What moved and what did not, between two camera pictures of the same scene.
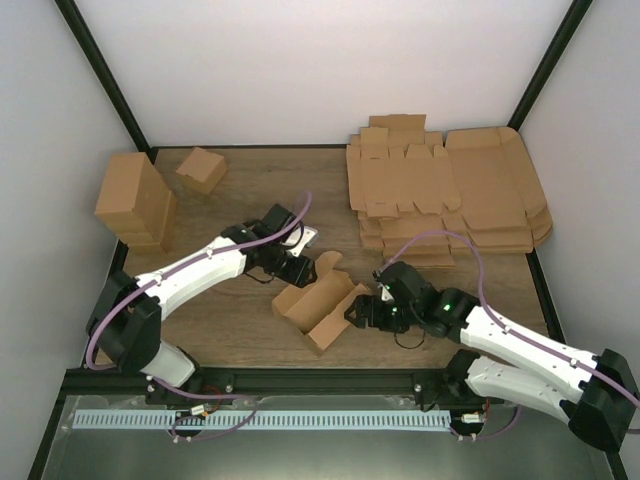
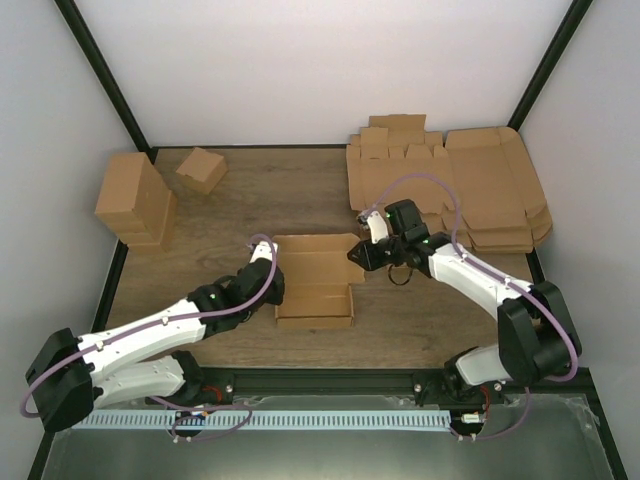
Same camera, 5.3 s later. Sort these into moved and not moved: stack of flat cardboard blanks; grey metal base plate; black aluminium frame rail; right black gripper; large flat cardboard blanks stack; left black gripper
Moved: right black gripper; left black gripper
Not moved: grey metal base plate; stack of flat cardboard blanks; large flat cardboard blanks stack; black aluminium frame rail
